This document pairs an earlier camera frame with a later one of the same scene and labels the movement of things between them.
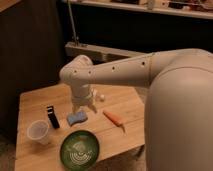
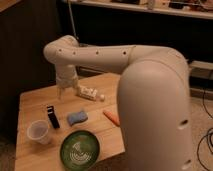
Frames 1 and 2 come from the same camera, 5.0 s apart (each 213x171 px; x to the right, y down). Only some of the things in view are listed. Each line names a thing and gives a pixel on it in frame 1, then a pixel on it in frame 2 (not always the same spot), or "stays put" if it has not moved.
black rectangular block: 52,117 stays put
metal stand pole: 73,23 stays put
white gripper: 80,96 -> 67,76
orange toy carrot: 114,119 stays put
